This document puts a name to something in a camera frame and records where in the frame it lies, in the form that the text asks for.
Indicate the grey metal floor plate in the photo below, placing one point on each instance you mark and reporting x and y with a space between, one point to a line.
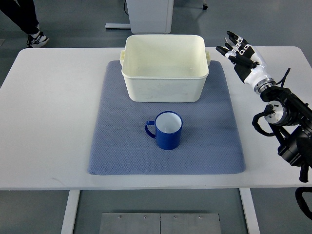
155 223

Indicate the white cabinet pedestal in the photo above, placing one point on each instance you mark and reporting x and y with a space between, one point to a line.
146 17

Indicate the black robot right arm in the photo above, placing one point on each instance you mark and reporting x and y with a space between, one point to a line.
289 119

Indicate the cream plastic box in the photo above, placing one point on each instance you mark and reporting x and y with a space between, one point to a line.
165 68

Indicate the white table frame legs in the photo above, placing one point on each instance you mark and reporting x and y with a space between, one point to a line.
245 194

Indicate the black white sneaker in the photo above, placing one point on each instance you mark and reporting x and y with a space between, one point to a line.
37 41

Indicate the person leg dark trousers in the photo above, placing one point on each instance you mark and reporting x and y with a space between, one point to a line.
22 13

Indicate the blue mug white inside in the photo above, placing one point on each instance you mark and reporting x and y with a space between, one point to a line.
165 129

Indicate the blue-grey textured mat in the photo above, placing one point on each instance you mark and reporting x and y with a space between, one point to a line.
140 138

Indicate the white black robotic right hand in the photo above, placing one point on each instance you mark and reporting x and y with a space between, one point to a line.
248 63

